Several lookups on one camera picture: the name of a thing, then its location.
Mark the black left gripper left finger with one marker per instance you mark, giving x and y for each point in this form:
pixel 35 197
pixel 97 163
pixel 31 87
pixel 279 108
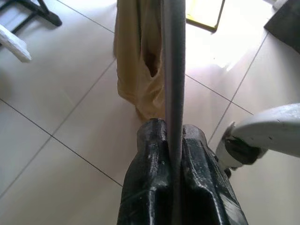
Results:
pixel 145 187

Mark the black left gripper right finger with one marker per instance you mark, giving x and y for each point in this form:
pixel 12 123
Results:
pixel 204 194

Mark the grey clothes hanger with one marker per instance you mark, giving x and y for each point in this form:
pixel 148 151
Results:
pixel 174 70

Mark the beige shirt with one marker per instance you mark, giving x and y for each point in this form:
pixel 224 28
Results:
pixel 131 58

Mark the round marble table gold legs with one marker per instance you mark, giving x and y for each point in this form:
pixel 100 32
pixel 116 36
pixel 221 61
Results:
pixel 201 24

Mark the dark grey sofa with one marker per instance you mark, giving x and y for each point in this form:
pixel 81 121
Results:
pixel 286 25

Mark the long white garment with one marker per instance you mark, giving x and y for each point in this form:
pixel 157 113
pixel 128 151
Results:
pixel 14 44

